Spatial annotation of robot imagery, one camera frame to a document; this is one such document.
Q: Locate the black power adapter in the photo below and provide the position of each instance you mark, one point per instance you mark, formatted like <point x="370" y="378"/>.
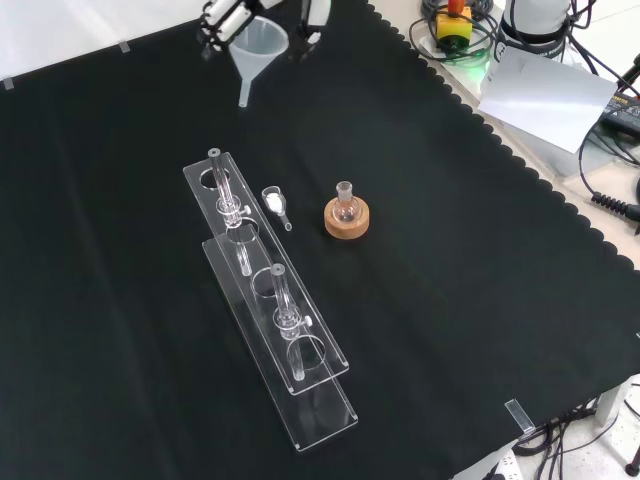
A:
<point x="622" y="112"/>

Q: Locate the pale board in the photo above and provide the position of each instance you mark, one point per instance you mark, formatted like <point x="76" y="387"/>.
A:
<point x="545" y="95"/>

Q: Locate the black tripod foot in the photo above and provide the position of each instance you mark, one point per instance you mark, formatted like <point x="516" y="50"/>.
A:
<point x="633" y="467"/>

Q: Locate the clear funnel stand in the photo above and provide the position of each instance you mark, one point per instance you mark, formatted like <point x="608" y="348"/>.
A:
<point x="280" y="320"/>

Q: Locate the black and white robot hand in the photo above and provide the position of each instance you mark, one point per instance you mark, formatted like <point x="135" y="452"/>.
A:
<point x="225" y="22"/>

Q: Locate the grey tape piece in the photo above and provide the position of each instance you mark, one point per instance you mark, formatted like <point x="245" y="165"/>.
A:
<point x="123" y="47"/>
<point x="8" y="83"/>

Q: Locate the glass round-bottom flask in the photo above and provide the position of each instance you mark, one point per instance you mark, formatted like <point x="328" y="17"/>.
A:
<point x="345" y="210"/>

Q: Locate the clear plastic funnel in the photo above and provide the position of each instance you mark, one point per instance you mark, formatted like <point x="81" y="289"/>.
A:
<point x="260" y="45"/>

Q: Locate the yellow stop button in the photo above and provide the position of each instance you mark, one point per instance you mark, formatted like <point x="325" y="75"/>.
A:
<point x="454" y="25"/>

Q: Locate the black cloth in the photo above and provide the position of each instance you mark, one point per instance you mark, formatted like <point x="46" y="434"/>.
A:
<point x="450" y="260"/>

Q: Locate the clear tape strip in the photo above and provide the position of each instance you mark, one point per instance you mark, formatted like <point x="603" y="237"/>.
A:
<point x="520" y="416"/>

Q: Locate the white table leg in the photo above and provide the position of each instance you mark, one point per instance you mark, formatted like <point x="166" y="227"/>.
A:
<point x="612" y="405"/>

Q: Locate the glass weighing funnel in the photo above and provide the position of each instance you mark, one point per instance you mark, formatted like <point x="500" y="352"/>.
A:
<point x="273" y="202"/>

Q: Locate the white power strip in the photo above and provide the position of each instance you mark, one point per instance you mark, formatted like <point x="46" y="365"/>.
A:
<point x="505" y="465"/>

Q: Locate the black tripod leg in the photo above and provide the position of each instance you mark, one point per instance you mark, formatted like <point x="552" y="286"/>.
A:
<point x="631" y="75"/>

